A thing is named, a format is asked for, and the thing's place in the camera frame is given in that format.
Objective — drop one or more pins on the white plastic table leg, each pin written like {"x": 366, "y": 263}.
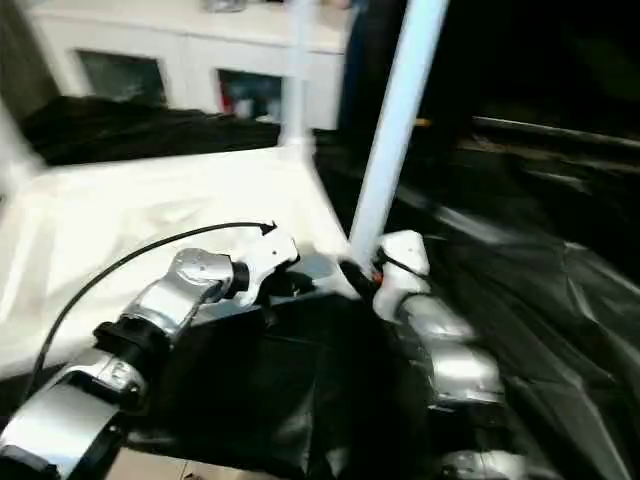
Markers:
{"x": 15, "y": 150}
{"x": 395, "y": 125}
{"x": 297, "y": 75}

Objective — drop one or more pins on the white plastic table top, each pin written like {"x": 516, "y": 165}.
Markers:
{"x": 125, "y": 210}

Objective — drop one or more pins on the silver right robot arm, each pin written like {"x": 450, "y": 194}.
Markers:
{"x": 450, "y": 350}

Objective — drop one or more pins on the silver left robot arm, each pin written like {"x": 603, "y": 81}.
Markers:
{"x": 175, "y": 290}

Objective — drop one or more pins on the black mat cloth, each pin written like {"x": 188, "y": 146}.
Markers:
{"x": 300, "y": 375}

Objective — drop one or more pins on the long black rod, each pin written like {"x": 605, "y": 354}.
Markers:
{"x": 560, "y": 131}

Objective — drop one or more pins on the white display cabinet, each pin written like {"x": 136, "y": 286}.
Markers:
{"x": 190, "y": 40}

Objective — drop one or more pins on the dark tall cabinet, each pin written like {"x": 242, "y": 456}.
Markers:
{"x": 525, "y": 50}

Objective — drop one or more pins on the grey curtain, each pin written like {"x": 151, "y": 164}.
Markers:
{"x": 25, "y": 60}

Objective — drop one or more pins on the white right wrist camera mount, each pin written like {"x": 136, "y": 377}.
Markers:
{"x": 405, "y": 260}

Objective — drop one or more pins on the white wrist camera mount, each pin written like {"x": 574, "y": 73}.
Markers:
{"x": 405, "y": 260}
{"x": 270, "y": 255}

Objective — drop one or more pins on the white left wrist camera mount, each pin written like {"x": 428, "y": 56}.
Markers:
{"x": 270, "y": 255}

